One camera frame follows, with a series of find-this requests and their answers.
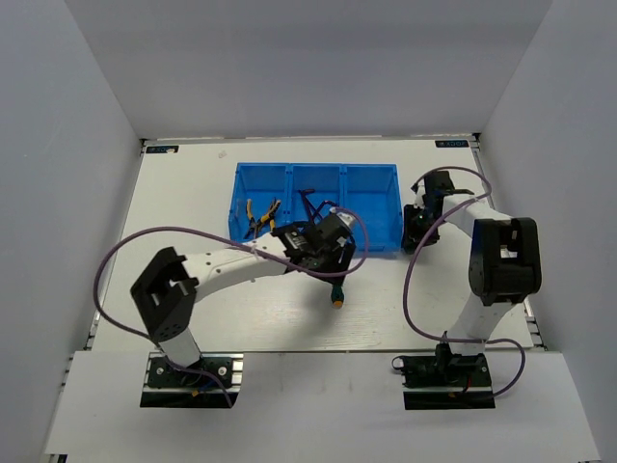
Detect green orange-tipped screwdriver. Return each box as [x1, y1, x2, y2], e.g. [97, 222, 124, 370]
[331, 285, 345, 309]

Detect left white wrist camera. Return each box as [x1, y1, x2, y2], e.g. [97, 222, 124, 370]
[330, 207, 358, 233]

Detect yellow-handled needle-nose pliers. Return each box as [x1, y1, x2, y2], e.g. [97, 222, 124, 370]
[254, 199, 282, 238]

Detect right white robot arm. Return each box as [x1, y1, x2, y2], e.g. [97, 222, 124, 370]
[402, 166, 542, 385]

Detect right corner logo sticker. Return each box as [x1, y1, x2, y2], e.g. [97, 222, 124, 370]
[435, 139, 469, 149]

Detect thin hex key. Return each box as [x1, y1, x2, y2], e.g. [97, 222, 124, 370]
[298, 188, 316, 220]

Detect left corner logo sticker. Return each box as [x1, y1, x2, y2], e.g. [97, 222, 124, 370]
[146, 145, 179, 154]

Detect dark hex key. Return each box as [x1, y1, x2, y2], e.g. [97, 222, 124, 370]
[311, 200, 337, 223]

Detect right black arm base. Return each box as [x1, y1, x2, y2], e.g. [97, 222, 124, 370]
[391, 343, 496, 411]

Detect blue three-compartment plastic bin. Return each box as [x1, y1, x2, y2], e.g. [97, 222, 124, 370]
[228, 163, 403, 253]

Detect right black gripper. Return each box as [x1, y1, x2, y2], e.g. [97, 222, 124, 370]
[403, 204, 446, 249]

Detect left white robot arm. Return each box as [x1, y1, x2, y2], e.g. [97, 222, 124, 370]
[130, 210, 357, 385]

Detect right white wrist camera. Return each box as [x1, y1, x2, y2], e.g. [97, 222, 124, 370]
[411, 179, 425, 208]

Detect orange-handled small pliers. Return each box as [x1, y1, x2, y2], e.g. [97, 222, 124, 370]
[244, 199, 261, 239]

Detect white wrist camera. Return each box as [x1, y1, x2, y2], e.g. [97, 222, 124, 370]
[330, 207, 358, 233]
[411, 179, 425, 208]

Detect corner logo sticker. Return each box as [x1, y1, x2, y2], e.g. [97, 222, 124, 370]
[435, 139, 469, 149]
[146, 145, 179, 154]

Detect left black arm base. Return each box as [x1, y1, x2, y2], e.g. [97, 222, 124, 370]
[140, 353, 244, 409]

